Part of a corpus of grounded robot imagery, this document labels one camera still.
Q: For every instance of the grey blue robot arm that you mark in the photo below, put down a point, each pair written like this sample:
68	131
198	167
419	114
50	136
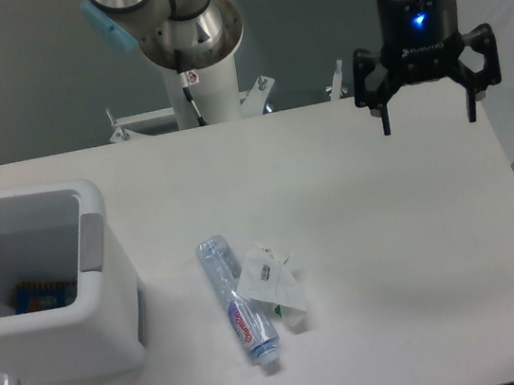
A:
193	42

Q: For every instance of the metal table clamp screw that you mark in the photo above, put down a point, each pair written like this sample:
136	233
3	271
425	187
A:
336	90

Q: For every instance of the crushed clear plastic bottle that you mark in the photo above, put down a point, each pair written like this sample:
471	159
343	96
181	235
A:
247	317

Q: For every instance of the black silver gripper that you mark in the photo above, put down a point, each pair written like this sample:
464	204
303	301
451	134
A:
414	34

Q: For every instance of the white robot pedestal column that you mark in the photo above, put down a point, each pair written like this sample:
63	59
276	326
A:
214	90

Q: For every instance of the white pedestal foot frame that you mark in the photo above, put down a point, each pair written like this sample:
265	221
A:
254	101

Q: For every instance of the white trash can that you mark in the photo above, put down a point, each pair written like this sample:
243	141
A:
59	232

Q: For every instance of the blue snack wrapper in bin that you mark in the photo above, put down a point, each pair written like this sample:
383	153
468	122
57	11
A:
39	297

